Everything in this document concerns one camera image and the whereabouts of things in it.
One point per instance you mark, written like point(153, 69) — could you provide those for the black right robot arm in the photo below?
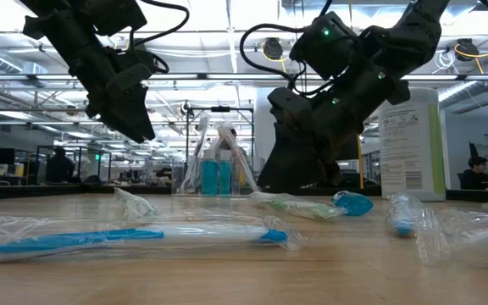
point(409, 29)

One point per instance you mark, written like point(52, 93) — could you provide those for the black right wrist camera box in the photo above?
point(288, 106)

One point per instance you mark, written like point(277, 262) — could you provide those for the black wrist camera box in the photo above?
point(129, 78)
point(288, 106)

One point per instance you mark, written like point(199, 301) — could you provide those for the green toothbrush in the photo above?
point(299, 207)

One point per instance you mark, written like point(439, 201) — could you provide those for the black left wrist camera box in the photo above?
point(129, 78)

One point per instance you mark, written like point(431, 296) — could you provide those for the blue toothbrush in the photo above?
point(404, 216)
point(79, 239)

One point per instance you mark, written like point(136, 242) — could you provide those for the black gantry frame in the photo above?
point(186, 127)

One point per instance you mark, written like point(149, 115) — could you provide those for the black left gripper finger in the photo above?
point(121, 127)
point(134, 110)

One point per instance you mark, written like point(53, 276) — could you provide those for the standing person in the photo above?
point(233, 134)

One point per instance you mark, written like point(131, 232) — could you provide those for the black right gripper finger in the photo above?
point(332, 165)
point(290, 165)

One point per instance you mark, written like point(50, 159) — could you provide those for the black aluminium table frame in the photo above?
point(57, 191)

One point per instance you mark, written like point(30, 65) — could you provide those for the yellow container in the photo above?
point(18, 169)

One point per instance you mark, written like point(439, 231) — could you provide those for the clear plastic bag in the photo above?
point(216, 178)

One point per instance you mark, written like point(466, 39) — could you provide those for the seated person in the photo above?
point(477, 175)

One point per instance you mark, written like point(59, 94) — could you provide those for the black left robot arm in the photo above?
point(83, 17)

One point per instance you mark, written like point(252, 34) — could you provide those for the purple toothbrush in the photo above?
point(195, 156)

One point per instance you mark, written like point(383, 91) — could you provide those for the orange toothbrush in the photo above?
point(242, 161)
point(481, 245)

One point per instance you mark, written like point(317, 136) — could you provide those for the white wipes canister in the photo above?
point(411, 144)

